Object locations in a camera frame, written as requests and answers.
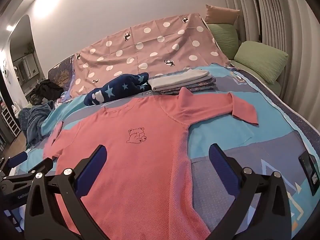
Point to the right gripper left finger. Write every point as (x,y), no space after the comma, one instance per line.
(43,217)

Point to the navy star blanket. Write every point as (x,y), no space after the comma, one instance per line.
(123,86)

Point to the patterned folded garments stack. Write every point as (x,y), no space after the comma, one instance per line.
(200,86)

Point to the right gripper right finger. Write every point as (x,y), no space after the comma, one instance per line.
(272,217)

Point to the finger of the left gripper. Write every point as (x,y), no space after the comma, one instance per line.
(43,167)
(7,164)

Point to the white shelf rack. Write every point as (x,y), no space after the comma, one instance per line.
(10,122)

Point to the pink polka dot sheet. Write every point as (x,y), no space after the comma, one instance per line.
(157,47)

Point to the grey folded garment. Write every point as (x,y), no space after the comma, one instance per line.
(172,80)

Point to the green pillow far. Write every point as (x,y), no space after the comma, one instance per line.
(226,37)

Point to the blue geometric bedspread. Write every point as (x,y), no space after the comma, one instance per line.
(273,144)

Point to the green pillow near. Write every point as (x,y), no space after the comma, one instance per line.
(268,62)

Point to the black smartphone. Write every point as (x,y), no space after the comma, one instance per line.
(310,168)

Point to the black floor lamp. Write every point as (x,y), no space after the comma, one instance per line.
(253,20)

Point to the black clothes pile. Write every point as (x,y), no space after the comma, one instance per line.
(46,89)

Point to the dark blue fleece blanket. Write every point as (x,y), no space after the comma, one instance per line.
(31,120)

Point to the tan pillow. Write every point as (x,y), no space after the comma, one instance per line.
(220,15)

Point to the pink knit sweater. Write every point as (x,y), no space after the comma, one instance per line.
(145,188)

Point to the green pillow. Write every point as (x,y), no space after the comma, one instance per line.
(226,37)
(268,62)

